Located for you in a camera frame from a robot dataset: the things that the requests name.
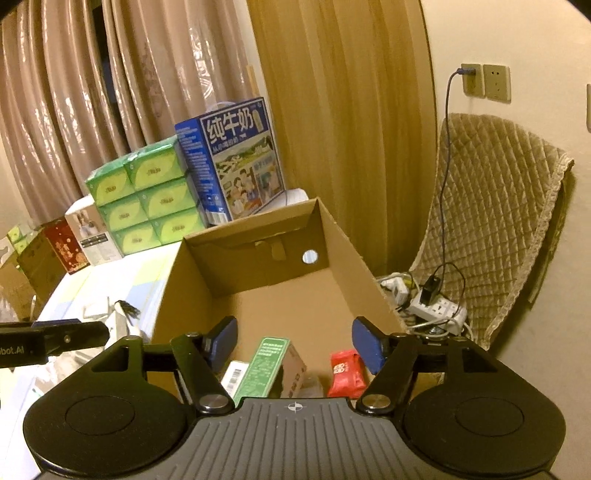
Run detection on red snack packet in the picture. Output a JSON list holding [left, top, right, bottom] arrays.
[[328, 349, 368, 399]]

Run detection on green medicine box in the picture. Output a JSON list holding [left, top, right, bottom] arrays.
[[233, 337, 307, 405]]

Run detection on white tall barcode box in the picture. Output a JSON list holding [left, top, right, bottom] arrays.
[[221, 360, 249, 398]]

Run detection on clear plastic case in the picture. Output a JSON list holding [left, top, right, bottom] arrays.
[[296, 373, 325, 399]]

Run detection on brown cardboard boxes stack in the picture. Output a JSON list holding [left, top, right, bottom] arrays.
[[1, 233, 66, 320]]

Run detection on white power strip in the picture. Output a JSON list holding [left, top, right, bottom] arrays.
[[407, 295, 468, 336]]

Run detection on red greeting card box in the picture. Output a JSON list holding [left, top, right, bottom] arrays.
[[42, 217, 90, 274]]

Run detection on white product box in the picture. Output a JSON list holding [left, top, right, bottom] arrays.
[[65, 195, 122, 266]]

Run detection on brown cardboard box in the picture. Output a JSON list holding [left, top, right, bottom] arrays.
[[152, 200, 404, 392]]

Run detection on green tissue pack stack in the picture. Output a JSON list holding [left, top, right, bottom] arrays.
[[86, 136, 208, 255]]

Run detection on quilted chair cover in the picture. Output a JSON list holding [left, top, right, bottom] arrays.
[[411, 113, 574, 348]]

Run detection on blue milk carton box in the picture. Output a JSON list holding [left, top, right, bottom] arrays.
[[175, 97, 286, 226]]

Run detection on black charger cable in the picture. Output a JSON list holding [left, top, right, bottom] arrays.
[[421, 66, 477, 319]]

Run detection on wall socket pair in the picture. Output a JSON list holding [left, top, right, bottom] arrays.
[[461, 64, 512, 103]]

